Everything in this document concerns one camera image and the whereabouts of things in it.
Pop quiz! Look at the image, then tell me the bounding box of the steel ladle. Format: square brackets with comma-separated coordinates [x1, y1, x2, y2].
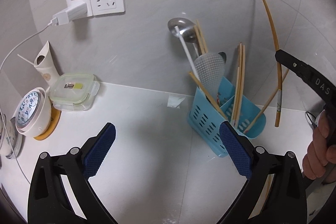
[167, 18, 201, 57]

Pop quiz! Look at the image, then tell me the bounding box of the orange round coaster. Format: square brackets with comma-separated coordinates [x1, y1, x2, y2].
[34, 106, 62, 141]

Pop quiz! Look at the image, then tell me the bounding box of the white charger plug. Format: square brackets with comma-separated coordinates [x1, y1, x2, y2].
[50, 2, 87, 26]

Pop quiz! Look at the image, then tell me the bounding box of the white rice paddle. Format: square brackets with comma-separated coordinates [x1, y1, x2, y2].
[194, 52, 226, 99]

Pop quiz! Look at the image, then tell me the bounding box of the bamboo chopstick green pattern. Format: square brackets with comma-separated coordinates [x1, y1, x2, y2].
[256, 0, 284, 128]

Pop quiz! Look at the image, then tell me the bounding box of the blue plastic utensil holder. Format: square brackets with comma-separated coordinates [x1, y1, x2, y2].
[187, 77, 266, 157]

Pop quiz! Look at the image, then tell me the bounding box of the right hand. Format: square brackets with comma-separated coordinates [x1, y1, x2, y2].
[302, 110, 335, 180]

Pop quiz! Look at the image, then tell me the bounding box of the leaning bamboo chopstick in holder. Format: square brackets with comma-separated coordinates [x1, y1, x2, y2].
[189, 71, 228, 120]

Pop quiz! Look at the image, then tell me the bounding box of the clear food container green lid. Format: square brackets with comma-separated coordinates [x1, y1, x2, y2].
[49, 73, 100, 111]

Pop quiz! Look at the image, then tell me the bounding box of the bamboo chopstick pair by ladle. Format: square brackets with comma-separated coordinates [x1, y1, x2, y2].
[194, 20, 209, 54]

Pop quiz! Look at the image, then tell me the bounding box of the white charger cable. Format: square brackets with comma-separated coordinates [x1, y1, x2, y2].
[0, 21, 53, 77]

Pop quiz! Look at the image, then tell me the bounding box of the black power cable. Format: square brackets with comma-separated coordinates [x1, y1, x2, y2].
[304, 110, 320, 131]

